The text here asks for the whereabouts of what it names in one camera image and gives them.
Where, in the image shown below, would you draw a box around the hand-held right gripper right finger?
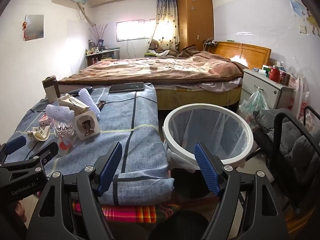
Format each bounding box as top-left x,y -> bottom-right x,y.
194,142 -> 288,240

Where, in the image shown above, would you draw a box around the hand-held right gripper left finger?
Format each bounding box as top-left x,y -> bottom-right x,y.
26,141 -> 123,240

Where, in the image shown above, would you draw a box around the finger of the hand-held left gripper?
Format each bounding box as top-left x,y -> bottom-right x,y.
29,142 -> 59,170
0,136 -> 27,164

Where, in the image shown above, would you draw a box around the white round mesh bin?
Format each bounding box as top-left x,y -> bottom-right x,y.
163,104 -> 254,170

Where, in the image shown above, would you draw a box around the beige paper carton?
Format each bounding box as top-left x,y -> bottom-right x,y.
57,94 -> 90,114

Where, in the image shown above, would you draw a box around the red white foil lid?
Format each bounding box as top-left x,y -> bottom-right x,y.
58,139 -> 73,155

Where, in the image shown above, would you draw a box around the white yogurt cup with barcode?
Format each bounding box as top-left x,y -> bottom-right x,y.
27,126 -> 52,142

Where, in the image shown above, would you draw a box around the clear plastic cup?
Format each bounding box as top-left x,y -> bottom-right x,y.
54,121 -> 74,139

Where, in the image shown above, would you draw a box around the small pale milk carton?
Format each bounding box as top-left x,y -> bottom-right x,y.
38,113 -> 55,129

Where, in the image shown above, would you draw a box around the colourful striped cloth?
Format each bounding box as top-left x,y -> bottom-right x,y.
72,199 -> 180,224

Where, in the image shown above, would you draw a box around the white thermos cup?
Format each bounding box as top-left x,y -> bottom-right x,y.
42,75 -> 60,103

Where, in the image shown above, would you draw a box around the bed with yellow skirt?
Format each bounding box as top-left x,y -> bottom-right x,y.
156,79 -> 243,110

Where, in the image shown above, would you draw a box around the black smartphone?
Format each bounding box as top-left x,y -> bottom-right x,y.
108,82 -> 145,94

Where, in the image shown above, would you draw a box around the black metal chair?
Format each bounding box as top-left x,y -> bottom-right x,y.
271,105 -> 320,210

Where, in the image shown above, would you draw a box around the green plastic bag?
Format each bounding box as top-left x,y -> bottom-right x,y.
239,89 -> 269,123

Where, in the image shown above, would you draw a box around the grey padded jacket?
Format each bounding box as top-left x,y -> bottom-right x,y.
252,108 -> 320,178

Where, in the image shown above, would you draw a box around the white nightstand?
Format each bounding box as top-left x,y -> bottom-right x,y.
242,69 -> 295,110

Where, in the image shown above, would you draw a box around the bed with brown blanket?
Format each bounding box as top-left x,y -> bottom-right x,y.
58,45 -> 248,88

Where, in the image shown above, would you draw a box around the cluttered corner desk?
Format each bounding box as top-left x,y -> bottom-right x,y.
85,47 -> 121,67

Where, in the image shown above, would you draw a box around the red can on nightstand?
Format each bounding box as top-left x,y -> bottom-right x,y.
269,65 -> 280,82

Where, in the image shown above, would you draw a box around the white red plastic bag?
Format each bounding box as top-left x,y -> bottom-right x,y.
290,76 -> 310,120

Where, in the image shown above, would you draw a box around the red tin box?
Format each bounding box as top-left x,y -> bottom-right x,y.
279,70 -> 292,85

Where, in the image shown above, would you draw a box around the wooden bed headboard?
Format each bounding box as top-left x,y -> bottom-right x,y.
207,41 -> 272,67

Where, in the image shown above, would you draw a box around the dried branches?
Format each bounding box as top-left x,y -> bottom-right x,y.
89,23 -> 110,45

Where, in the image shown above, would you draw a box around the brown plush bear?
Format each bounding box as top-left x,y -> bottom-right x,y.
147,40 -> 177,57

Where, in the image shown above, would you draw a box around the window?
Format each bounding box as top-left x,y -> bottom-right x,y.
116,19 -> 157,42

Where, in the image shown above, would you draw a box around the air conditioner pipe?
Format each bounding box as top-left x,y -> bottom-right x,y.
79,4 -> 97,27

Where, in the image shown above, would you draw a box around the patterned curtain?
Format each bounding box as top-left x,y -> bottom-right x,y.
150,0 -> 180,52

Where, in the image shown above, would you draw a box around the wooden wardrobe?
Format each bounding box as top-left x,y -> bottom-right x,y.
177,0 -> 214,53

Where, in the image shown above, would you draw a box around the wall poster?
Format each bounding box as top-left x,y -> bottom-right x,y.
22,14 -> 45,42

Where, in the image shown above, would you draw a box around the cartoon wall stickers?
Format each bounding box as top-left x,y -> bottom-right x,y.
256,0 -> 320,37

